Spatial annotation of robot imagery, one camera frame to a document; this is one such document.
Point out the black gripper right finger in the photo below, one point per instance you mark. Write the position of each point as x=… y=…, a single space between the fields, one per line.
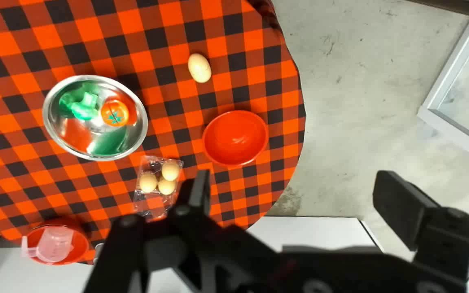
x=402 y=205

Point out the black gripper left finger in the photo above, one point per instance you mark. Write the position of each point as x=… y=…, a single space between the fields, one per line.
x=201 y=192

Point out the green toy broccoli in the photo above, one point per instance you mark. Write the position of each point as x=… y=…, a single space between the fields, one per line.
x=80 y=102

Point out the empty red bowl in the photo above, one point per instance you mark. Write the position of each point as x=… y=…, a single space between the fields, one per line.
x=235 y=138

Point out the red toy tomato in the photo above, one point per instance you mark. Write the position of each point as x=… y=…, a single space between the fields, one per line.
x=116 y=112

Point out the red bowl holding cup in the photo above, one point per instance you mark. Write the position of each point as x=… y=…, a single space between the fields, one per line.
x=80 y=245

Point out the shiny metal bowl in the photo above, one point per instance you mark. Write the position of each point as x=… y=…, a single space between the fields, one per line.
x=65 y=118

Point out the beige egg in carton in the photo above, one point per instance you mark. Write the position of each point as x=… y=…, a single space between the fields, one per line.
x=170 y=170
x=147 y=180
x=166 y=187

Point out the small food items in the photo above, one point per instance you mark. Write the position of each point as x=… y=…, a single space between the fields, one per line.
x=155 y=203

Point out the loose beige egg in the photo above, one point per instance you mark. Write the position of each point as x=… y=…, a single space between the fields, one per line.
x=199 y=66

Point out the small framed whiteboard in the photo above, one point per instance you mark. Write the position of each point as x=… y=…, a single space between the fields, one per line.
x=463 y=91

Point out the clear plastic measuring cup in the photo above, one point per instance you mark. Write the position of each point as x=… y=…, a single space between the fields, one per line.
x=56 y=244

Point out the orange black checkered tablecloth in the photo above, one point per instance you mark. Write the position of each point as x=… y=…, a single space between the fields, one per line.
x=23 y=42

